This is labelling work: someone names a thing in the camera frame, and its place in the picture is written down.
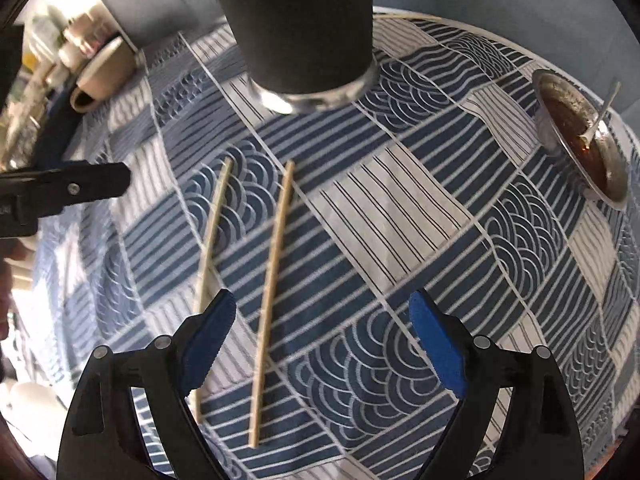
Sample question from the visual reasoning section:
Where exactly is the beige ceramic mug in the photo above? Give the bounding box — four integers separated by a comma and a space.
69, 35, 140, 114

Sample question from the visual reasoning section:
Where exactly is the metal bowl with sauce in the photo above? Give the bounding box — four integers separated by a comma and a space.
531, 69, 630, 211

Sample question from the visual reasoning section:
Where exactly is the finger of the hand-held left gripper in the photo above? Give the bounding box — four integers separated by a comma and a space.
0, 161, 132, 211

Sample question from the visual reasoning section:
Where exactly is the blue patterned tablecloth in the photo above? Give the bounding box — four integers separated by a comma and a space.
32, 7, 640, 480

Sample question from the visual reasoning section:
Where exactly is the white ceramic cup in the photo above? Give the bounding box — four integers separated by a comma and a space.
57, 30, 101, 73

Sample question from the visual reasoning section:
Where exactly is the wooden chopstick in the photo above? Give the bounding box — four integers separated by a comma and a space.
247, 160, 296, 448
191, 156, 234, 426

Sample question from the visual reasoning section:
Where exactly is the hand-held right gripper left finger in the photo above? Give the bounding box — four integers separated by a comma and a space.
56, 289, 237, 480

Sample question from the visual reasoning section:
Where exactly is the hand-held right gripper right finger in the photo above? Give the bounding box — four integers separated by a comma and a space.
408, 289, 585, 480

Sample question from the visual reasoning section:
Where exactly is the black metal tumbler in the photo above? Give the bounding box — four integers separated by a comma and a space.
207, 0, 379, 116

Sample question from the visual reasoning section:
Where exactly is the metal spoon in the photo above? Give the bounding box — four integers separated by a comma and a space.
579, 80, 622, 150

